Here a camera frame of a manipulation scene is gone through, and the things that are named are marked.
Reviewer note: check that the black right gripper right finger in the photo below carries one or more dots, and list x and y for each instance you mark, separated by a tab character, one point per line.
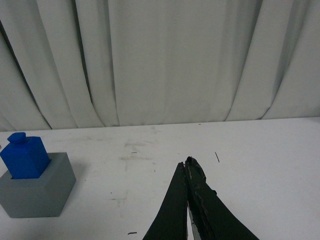
213	220

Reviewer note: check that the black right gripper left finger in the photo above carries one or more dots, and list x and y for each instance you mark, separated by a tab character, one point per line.
170	222

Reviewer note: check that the blue block with stud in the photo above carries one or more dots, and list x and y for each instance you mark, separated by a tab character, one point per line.
25	156

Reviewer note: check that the gray hexagonal base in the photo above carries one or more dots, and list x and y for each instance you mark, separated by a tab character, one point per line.
40	197

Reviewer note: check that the white curtain backdrop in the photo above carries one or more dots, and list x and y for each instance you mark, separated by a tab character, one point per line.
104	63

